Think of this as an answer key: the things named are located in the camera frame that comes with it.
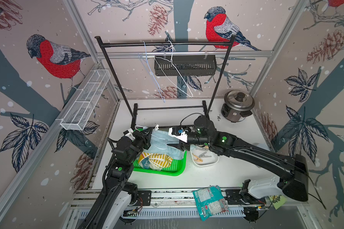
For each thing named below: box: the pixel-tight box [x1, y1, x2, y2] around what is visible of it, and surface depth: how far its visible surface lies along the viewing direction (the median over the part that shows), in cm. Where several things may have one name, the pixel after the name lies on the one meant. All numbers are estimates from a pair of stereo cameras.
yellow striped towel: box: [137, 151, 174, 169], surface depth 82 cm
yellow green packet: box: [268, 194, 287, 210], surface depth 73 cm
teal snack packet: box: [192, 185, 230, 222], surface depth 71 cm
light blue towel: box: [143, 129, 185, 160], surface depth 79 cm
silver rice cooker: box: [221, 89, 255, 123], surface depth 97 cm
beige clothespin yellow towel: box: [191, 152, 204, 163], surface depth 88 cm
